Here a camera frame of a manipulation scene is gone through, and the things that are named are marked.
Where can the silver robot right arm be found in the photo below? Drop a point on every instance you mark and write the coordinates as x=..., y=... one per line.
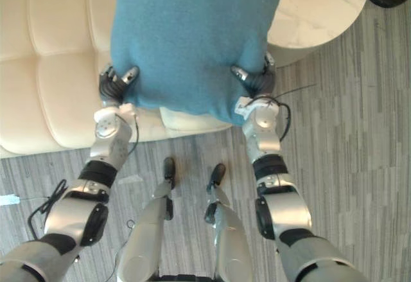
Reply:
x=282, y=198

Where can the blue square cushion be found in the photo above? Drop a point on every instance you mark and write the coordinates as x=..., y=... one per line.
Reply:
x=192, y=38

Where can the blue tape piece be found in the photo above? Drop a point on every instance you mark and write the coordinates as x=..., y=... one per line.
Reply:
x=9, y=200

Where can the cream leather sofa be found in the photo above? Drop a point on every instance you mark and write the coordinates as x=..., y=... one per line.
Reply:
x=48, y=63

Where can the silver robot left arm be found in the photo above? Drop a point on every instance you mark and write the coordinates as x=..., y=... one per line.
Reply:
x=80, y=192

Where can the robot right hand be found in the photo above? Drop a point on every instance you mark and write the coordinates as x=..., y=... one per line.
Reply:
x=260, y=81

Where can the silver robot right leg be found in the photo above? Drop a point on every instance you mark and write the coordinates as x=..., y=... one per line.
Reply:
x=228, y=230

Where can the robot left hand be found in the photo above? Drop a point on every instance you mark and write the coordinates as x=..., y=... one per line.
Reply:
x=110, y=86

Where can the round white marble table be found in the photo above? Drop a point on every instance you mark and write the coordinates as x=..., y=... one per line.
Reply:
x=318, y=15

